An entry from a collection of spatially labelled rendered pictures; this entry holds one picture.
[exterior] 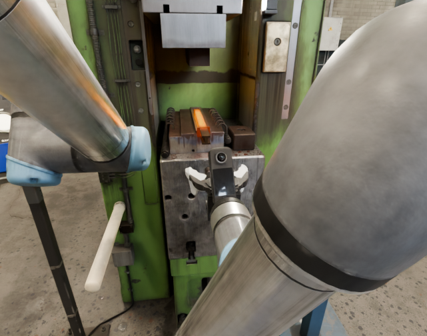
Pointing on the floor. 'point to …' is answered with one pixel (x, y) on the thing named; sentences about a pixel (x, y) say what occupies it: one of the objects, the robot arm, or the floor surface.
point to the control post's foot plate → (94, 331)
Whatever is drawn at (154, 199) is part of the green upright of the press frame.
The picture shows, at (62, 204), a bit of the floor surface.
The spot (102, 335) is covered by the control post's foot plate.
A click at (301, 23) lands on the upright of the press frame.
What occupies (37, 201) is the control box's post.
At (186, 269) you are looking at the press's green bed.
